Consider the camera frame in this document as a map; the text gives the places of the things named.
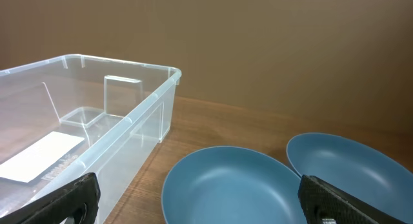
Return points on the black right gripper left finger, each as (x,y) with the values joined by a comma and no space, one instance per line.
(75,202)

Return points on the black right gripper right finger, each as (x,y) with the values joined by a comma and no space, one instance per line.
(323,203)

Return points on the white label in bin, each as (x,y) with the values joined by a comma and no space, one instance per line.
(34,160)

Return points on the clear plastic storage bin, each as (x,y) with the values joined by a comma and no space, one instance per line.
(108,115)

